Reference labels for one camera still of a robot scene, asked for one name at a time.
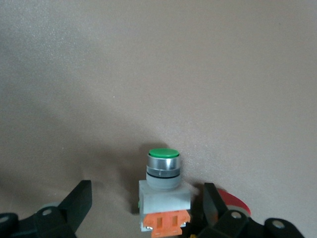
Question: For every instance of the brown table mat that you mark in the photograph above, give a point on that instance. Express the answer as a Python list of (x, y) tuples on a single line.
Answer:
[(158, 74)]

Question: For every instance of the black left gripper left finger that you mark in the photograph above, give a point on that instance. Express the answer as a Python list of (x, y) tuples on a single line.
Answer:
[(74, 205)]

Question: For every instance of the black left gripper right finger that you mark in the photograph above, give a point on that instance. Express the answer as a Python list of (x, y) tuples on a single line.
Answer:
[(215, 208)]

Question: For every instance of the red push button switch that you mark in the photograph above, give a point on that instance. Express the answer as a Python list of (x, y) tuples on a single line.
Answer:
[(230, 198)]

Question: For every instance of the white orange switch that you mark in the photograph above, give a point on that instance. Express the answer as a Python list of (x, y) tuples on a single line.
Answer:
[(163, 198)]

